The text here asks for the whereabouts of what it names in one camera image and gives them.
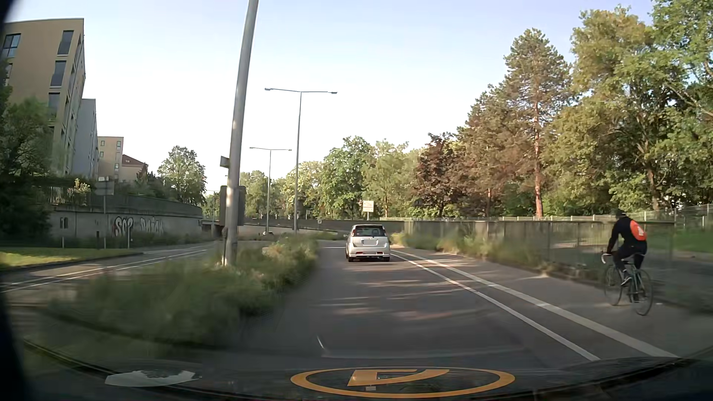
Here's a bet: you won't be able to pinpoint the grey building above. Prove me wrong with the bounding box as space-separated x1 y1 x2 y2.
71 98 100 180

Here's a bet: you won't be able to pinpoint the tall grey pole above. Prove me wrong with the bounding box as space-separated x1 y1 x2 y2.
219 0 260 267

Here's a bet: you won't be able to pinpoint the grey concrete wall with railing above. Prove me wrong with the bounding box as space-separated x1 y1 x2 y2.
245 204 713 279

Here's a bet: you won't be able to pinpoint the row of trees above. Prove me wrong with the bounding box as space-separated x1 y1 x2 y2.
240 0 713 219

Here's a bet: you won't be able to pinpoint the car's own bonnet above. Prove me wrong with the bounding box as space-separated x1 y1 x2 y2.
22 340 713 401

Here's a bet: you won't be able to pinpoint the building with red roof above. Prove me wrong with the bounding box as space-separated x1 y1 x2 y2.
118 154 149 185

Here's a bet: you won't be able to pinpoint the person on bicycle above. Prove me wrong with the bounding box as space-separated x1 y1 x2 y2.
600 209 654 316

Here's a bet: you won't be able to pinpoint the road markings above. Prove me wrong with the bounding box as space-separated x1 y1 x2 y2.
0 247 680 360

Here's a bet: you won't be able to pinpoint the grey asphalt road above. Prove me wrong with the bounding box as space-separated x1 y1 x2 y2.
0 239 713 371

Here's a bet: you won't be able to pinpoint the road sign on post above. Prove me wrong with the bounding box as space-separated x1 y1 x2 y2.
95 176 115 250

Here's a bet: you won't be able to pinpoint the dark green tree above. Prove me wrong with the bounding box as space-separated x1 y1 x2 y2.
0 61 56 243

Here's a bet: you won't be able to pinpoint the beige apartment building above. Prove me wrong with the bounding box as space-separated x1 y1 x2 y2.
0 18 87 178

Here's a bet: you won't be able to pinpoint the silver car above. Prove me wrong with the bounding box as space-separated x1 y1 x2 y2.
345 224 391 263

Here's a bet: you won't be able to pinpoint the overgrown grass traffic island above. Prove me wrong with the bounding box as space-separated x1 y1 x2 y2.
47 233 319 349

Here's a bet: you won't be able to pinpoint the grass verge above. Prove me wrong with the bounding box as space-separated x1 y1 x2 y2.
0 245 146 272

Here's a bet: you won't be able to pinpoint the concrete wall with graffiti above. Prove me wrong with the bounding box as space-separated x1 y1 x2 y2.
42 186 205 241

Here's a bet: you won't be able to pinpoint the weedy grass strip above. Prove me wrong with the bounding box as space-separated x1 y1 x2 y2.
390 231 563 274

